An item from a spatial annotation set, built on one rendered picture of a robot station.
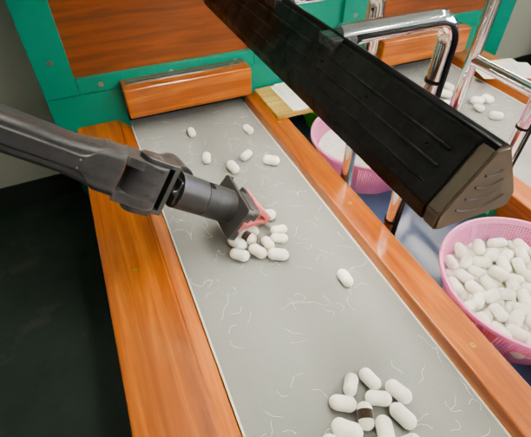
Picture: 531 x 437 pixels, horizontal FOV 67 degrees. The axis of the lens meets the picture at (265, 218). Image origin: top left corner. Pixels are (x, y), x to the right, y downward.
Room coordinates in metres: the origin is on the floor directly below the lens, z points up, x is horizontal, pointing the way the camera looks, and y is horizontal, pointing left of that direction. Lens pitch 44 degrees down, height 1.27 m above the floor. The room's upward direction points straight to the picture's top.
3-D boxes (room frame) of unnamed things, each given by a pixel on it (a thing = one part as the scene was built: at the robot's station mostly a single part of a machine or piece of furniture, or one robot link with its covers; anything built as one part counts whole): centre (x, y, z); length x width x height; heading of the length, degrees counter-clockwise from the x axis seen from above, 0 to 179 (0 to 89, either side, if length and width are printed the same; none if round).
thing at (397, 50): (1.17, -0.44, 0.83); 0.30 x 0.06 x 0.07; 113
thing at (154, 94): (0.90, 0.18, 0.83); 0.30 x 0.06 x 0.07; 113
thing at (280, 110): (0.99, -0.15, 0.77); 0.33 x 0.15 x 0.01; 113
